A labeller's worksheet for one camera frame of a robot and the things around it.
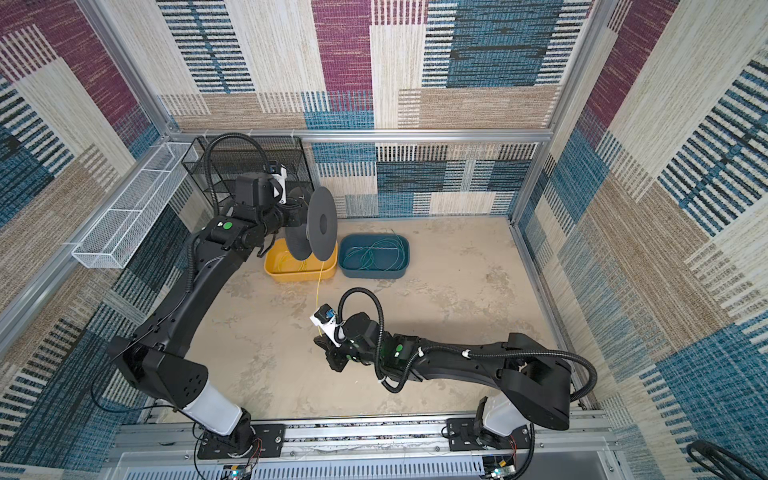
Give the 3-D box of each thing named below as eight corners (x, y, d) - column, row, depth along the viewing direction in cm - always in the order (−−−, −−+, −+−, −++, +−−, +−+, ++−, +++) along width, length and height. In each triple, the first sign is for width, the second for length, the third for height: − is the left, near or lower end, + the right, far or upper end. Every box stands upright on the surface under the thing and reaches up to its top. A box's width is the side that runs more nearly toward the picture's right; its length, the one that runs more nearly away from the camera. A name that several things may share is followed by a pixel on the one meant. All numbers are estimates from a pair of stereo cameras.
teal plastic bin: (339, 280, 105) (336, 268, 100) (343, 245, 115) (341, 233, 110) (409, 280, 105) (410, 268, 100) (407, 245, 115) (408, 233, 110)
